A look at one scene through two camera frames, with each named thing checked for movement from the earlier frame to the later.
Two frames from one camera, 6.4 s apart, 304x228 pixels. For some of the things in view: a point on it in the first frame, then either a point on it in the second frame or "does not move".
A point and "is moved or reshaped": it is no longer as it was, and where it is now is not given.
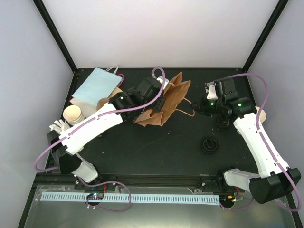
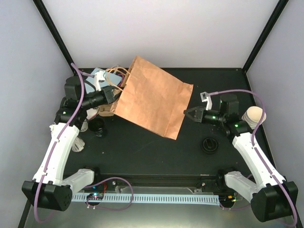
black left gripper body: x=157 y=108 -> x=106 y=99
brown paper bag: x=174 y=93 is moved or reshaped
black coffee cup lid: x=210 y=145 does not move
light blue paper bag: x=99 y=85 does not move
